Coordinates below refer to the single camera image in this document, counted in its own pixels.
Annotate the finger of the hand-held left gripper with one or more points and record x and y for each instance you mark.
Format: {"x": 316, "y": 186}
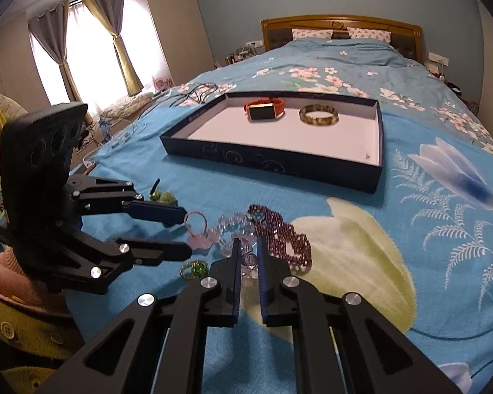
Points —
{"x": 164, "y": 213}
{"x": 164, "y": 252}

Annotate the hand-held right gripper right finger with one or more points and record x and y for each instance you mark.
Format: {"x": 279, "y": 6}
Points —
{"x": 263, "y": 279}

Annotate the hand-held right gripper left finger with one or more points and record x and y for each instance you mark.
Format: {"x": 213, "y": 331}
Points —
{"x": 237, "y": 273}

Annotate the dark blue box tray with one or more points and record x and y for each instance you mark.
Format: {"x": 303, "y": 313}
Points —
{"x": 271, "y": 160}

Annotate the person's left forearm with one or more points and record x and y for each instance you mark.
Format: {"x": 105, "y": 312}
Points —
{"x": 12, "y": 275}

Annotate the white earphones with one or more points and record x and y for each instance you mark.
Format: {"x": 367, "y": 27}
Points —
{"x": 125, "y": 135}

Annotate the white quilt pile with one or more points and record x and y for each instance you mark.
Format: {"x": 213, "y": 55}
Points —
{"x": 127, "y": 104}

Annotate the window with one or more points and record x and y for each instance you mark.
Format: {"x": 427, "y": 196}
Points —
{"x": 90, "y": 57}

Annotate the orange smartwatch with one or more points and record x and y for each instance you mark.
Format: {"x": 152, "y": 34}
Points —
{"x": 259, "y": 111}

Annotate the blue tulip fleece blanket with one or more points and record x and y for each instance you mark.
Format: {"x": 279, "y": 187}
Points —
{"x": 394, "y": 230}

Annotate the grey and gold curtain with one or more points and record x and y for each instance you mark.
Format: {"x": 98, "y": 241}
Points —
{"x": 111, "y": 12}
{"x": 49, "y": 33}

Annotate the person's mustard cardigan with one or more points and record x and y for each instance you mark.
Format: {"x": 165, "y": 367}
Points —
{"x": 20, "y": 336}

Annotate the amber bangle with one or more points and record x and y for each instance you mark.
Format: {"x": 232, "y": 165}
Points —
{"x": 317, "y": 122}

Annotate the cluttered bedside table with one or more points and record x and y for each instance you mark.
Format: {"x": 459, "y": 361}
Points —
{"x": 242, "y": 55}

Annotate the grey-blue floral duvet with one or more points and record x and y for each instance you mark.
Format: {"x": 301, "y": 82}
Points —
{"x": 337, "y": 61}

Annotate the white dotted pillow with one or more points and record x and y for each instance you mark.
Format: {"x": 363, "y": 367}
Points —
{"x": 312, "y": 34}
{"x": 369, "y": 35}

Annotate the wooden headboard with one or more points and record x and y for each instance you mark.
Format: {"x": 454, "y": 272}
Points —
{"x": 341, "y": 22}

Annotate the pile of dark clothes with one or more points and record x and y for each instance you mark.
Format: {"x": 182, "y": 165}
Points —
{"x": 462, "y": 94}

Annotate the white wall socket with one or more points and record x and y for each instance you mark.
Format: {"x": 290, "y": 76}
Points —
{"x": 438, "y": 58}
{"x": 254, "y": 44}

